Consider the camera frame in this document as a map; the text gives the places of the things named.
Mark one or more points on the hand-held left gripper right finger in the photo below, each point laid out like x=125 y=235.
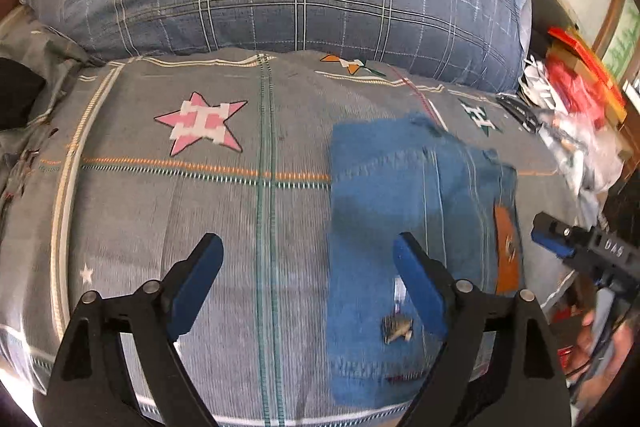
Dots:
x=421 y=289

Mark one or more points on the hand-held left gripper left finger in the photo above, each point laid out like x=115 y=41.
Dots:
x=200 y=288

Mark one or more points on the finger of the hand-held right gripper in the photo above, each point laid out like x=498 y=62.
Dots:
x=550 y=244

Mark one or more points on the blue denim pants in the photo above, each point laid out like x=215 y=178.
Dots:
x=370 y=207

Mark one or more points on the person's right hand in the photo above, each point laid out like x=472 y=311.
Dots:
x=625 y=349

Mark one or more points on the grey printed blanket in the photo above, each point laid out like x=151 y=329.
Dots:
x=150 y=207

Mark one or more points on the red packaging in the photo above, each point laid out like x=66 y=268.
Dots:
x=585 y=77

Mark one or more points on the framed green picture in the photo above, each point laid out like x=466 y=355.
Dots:
x=625 y=47

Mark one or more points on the black cloth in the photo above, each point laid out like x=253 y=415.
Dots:
x=20 y=97

